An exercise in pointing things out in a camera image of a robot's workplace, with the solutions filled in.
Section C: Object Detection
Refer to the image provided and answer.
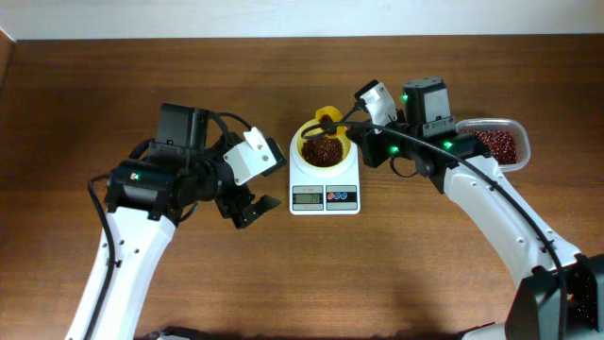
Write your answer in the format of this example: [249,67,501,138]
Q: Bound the red beans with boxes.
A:
[301,137,344,167]
[471,130,518,165]

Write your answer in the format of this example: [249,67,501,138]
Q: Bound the yellow plastic measuring scoop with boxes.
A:
[315,106,346,138]

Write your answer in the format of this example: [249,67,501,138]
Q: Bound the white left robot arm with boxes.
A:
[66,103,286,339]

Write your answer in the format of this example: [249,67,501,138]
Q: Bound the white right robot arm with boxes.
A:
[346,76,603,340]

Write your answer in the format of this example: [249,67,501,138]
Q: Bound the white digital kitchen scale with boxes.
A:
[289,119,361,215]

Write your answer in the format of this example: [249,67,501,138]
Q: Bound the yellow plastic bowl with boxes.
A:
[294,119,352,168]

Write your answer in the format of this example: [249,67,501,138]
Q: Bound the red beans in container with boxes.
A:
[471,130,518,165]

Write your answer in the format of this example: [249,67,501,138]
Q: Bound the clear plastic bean container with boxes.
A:
[456,118,531,172]

